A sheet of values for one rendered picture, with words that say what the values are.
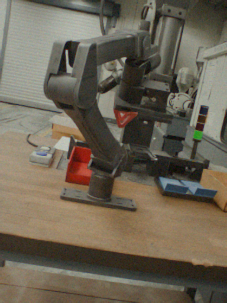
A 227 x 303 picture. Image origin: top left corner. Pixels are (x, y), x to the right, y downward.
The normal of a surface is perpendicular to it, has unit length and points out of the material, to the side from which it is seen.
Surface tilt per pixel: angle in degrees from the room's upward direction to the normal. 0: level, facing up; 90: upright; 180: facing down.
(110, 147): 86
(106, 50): 86
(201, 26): 89
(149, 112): 90
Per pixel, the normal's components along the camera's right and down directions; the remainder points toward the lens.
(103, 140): 0.80, 0.31
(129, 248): 0.19, -0.96
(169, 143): 0.00, 0.20
